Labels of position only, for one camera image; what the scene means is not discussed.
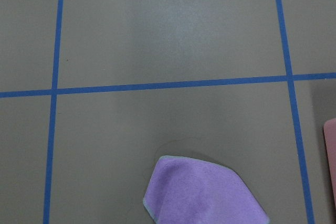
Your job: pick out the purple microfiber cloth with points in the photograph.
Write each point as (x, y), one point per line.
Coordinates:
(188, 190)

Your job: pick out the pink plastic bin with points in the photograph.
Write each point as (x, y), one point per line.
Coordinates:
(329, 136)

